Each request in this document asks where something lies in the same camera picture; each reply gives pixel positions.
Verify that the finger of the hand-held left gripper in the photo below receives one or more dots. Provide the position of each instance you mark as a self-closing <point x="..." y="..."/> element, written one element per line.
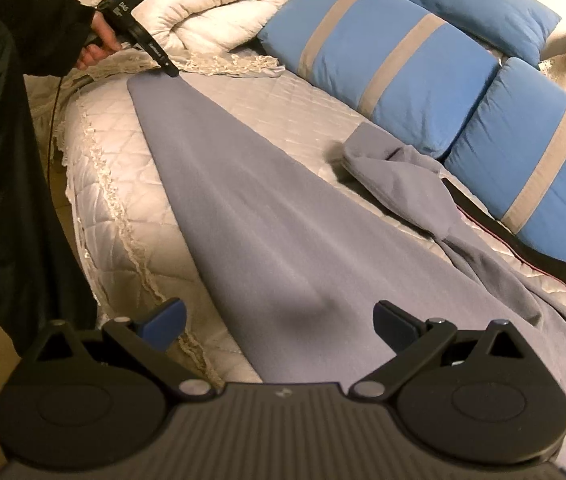
<point x="171" y="69"/>

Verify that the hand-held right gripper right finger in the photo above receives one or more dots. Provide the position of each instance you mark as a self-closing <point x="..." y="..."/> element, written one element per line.
<point x="394" y="322"/>

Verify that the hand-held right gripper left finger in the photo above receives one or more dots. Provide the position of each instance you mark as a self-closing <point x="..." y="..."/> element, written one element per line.
<point x="165" y="320"/>

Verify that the grey-blue fleece cloth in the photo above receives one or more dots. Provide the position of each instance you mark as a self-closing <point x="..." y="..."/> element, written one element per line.
<point x="263" y="240"/>

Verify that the person's left hand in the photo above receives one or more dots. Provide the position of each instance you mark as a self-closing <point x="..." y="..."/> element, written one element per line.
<point x="94" y="50"/>

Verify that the lace-trimmed grey sheet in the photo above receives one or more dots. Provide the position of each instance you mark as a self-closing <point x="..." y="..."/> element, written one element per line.
<point x="233" y="66"/>

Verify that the rolled white duvet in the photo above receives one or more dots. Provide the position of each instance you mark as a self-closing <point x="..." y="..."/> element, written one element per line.
<point x="213" y="5"/>

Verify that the quilted grey bedspread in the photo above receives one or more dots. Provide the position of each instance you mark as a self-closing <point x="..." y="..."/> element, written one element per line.
<point x="113" y="150"/>

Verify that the blue cushion with grey stripes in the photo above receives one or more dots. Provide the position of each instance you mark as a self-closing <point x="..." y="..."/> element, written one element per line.
<point x="528" y="160"/>
<point x="363" y="55"/>

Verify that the person's black jacket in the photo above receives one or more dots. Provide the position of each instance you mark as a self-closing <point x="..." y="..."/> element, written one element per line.
<point x="3" y="185"/>

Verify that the plain blue pillow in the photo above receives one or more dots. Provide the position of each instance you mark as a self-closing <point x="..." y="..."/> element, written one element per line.
<point x="463" y="5"/>

